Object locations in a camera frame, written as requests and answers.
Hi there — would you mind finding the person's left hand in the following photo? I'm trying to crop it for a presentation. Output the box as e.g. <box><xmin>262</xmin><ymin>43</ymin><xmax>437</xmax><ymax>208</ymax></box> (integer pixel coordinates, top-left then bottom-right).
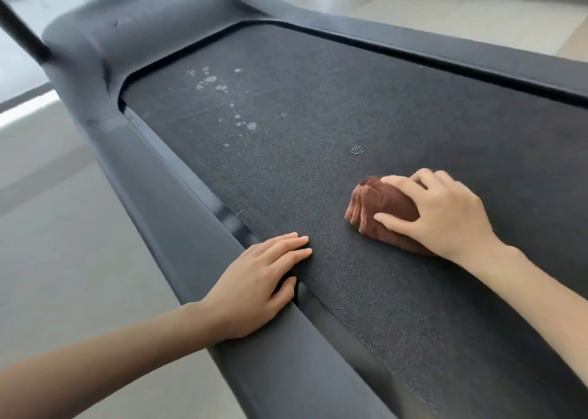
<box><xmin>195</xmin><ymin>232</ymin><xmax>313</xmax><ymax>341</ymax></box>

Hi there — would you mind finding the person's right hand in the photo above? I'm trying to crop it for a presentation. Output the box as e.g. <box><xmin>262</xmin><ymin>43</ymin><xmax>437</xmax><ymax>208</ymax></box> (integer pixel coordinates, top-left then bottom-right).
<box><xmin>373</xmin><ymin>168</ymin><xmax>506</xmax><ymax>273</ymax></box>

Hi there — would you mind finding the brown cleaning cloth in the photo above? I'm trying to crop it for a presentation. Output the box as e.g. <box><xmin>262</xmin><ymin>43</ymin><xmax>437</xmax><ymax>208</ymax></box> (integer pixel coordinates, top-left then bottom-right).
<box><xmin>344</xmin><ymin>176</ymin><xmax>435</xmax><ymax>257</ymax></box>

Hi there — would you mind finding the stained grey treadmill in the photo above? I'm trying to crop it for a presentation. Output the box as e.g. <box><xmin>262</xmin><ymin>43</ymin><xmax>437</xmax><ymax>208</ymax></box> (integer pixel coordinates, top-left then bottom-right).
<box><xmin>0</xmin><ymin>0</ymin><xmax>588</xmax><ymax>419</ymax></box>

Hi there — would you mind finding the person's left forearm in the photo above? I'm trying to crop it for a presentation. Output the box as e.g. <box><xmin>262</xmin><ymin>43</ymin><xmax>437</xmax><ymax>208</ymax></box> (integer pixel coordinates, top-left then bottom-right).
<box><xmin>0</xmin><ymin>301</ymin><xmax>217</xmax><ymax>419</ymax></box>

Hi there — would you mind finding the person's right forearm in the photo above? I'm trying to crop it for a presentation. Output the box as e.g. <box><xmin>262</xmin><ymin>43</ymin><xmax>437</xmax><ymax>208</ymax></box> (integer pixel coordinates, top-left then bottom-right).
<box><xmin>468</xmin><ymin>243</ymin><xmax>588</xmax><ymax>387</ymax></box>

